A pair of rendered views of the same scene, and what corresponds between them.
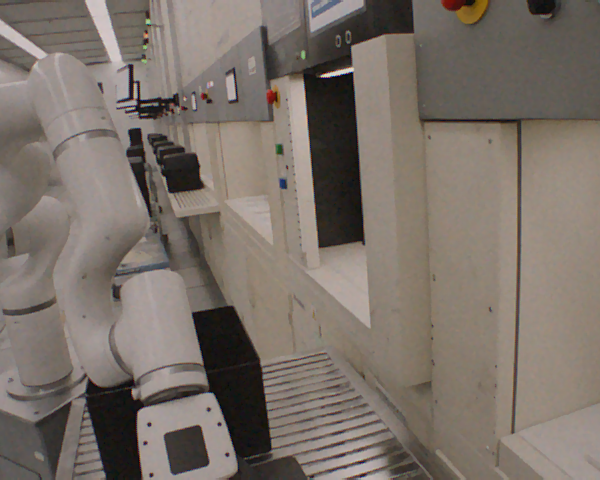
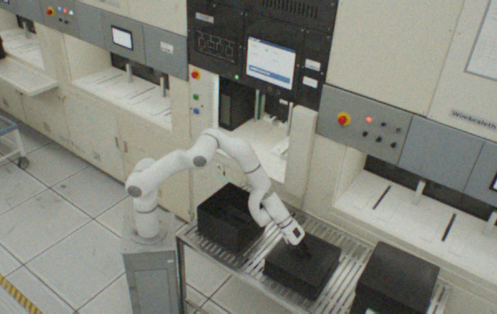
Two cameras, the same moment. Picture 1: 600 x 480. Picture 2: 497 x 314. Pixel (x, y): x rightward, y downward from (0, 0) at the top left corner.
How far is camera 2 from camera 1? 1.77 m
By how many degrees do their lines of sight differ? 42
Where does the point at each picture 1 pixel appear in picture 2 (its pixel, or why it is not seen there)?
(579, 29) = (371, 140)
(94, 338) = (263, 215)
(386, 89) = (310, 128)
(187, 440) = (296, 230)
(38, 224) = not seen: hidden behind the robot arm
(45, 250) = not seen: hidden behind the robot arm
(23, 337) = (152, 219)
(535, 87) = (358, 144)
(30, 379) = (152, 234)
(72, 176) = (258, 178)
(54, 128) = (251, 165)
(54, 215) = not seen: hidden behind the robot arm
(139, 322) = (277, 208)
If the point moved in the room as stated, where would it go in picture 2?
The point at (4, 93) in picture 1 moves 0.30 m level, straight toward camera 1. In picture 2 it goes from (211, 149) to (276, 169)
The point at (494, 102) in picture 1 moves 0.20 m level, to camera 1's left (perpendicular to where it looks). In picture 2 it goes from (346, 142) to (317, 155)
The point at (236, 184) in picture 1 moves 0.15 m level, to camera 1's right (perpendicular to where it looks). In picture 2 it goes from (76, 70) to (94, 66)
